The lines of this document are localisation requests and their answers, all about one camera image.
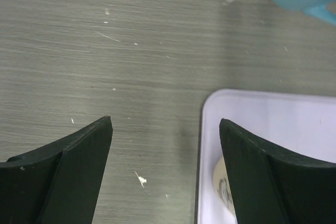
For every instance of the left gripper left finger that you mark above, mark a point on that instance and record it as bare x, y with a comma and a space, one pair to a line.
58, 182

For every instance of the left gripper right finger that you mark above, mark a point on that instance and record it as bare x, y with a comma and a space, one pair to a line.
272, 184

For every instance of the cream yellow cup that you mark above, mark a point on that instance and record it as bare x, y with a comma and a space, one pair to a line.
221, 186

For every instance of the lilac plastic tray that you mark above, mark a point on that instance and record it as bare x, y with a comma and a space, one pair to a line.
304, 124

